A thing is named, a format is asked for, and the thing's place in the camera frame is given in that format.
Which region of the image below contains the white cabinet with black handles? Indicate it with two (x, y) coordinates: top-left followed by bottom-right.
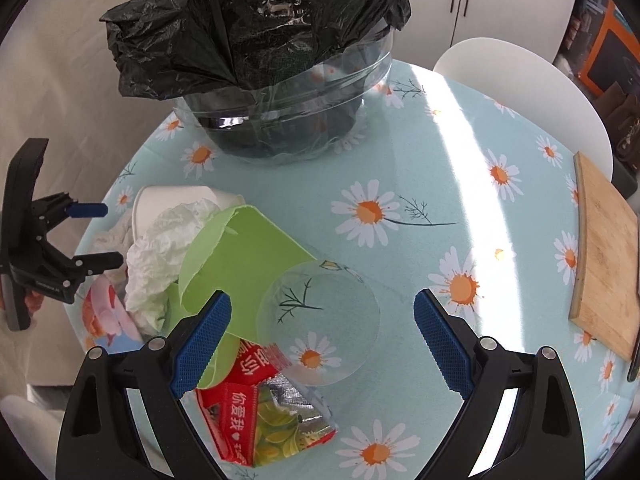
(400, 0), (582, 72)

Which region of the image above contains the orange and black box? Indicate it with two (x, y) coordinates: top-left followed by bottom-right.
(575, 0), (640, 100)

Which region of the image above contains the black trash bag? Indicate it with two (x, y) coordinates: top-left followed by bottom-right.
(99, 0), (412, 102)

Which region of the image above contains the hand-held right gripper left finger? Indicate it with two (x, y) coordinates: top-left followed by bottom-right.
(56, 289), (233, 480)

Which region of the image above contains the wooden cutting board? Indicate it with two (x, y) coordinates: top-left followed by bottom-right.
(569, 151), (640, 362)

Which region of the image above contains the green plastic sheet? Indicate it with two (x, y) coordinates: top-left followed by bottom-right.
(167, 205), (319, 391)

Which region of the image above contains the white paper cup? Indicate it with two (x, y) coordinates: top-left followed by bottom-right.
(131, 185), (246, 242)

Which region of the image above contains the white chair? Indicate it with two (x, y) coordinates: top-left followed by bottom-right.
(433, 37), (615, 181)

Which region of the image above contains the clear round plastic lid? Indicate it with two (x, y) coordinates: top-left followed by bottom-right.
(256, 266), (381, 387)

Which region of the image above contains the pink printed wrapper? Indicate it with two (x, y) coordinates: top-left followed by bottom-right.
(82, 215), (147, 356)

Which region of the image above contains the brown bag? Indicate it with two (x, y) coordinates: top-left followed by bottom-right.
(597, 82), (640, 161)

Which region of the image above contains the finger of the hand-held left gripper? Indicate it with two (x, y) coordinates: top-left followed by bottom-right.
(49, 251), (125, 282)
(31, 192), (109, 234)

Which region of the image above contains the red snack wrapper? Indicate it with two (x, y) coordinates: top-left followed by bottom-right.
(195, 340), (339, 469)

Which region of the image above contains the clear plastic bin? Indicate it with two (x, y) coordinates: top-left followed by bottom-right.
(172, 30), (394, 166)

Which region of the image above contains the white tissue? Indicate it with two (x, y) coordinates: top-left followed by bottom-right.
(125, 199), (222, 337)

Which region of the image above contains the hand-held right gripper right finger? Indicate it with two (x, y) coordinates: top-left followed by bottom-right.
(413, 288), (586, 480)

